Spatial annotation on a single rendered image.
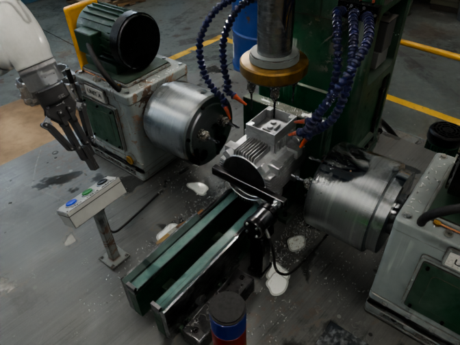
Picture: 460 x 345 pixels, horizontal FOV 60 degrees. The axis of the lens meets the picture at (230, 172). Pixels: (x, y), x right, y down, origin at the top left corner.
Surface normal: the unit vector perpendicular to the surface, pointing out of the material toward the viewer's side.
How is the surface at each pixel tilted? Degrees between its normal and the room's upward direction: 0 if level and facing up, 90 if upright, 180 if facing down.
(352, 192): 43
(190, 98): 13
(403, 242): 89
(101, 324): 0
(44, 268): 0
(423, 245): 89
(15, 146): 0
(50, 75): 66
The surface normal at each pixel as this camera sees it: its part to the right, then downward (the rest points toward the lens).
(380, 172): -0.14, -0.66
